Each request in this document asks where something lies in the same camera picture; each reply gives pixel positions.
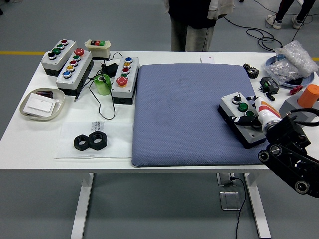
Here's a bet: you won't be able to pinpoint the white wall switch plate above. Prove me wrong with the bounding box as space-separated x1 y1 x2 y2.
24 93 57 117

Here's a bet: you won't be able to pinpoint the black cables on floor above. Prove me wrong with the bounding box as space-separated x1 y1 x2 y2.
221 9 319 52

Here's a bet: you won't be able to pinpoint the grey knob four-button control box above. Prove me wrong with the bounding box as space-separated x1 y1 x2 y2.
218 92 267 149

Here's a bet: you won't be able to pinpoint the thin black adapter cord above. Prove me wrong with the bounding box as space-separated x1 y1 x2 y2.
74 51 124 120

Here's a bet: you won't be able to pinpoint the white table leg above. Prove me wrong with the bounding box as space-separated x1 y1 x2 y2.
243 172 272 239
70 172 95 239

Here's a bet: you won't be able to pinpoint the black floor power cable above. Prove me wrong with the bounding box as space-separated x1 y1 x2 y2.
229 176 247 239

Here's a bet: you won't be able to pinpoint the clear bubble wrap bag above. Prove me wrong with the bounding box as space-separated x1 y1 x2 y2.
261 39 319 87

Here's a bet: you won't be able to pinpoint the grey five-button box blue end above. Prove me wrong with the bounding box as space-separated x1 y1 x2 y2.
55 48 95 97

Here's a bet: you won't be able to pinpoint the green tape roll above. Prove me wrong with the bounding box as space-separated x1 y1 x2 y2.
94 74 112 96

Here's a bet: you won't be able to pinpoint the person with white shoes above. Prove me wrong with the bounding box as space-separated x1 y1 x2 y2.
264 0 316 30

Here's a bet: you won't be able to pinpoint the clear printed plastic bag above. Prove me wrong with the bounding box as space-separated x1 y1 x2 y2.
54 121 134 160

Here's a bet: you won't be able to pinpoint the black module green terminals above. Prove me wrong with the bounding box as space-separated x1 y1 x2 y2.
259 76 281 95

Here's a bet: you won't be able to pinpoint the blue-grey padded mat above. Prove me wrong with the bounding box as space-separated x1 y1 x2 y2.
131 63 273 167

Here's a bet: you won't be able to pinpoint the black metal gear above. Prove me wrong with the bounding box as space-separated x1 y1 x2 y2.
243 63 260 79

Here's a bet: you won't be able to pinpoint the dark red small case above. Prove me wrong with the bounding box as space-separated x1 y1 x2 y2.
36 90 54 99

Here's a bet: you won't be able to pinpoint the cream three-button switch box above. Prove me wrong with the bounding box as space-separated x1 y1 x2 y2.
85 39 112 61

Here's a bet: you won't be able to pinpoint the cream rounded tray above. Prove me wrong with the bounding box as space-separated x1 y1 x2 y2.
19 88 66 122

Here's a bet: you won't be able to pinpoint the black hex nut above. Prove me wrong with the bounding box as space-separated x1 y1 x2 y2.
73 134 91 150
88 131 108 150

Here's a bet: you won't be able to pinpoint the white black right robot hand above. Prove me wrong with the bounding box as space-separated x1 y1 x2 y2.
230 95 282 128

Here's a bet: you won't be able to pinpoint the grey five-button box mushroom end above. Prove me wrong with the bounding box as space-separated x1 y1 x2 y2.
111 56 140 105

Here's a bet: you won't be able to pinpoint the black power adapter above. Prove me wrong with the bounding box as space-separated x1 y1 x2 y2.
100 62 119 77

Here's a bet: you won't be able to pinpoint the metal floor socket plate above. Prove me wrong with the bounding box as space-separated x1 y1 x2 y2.
219 191 244 211

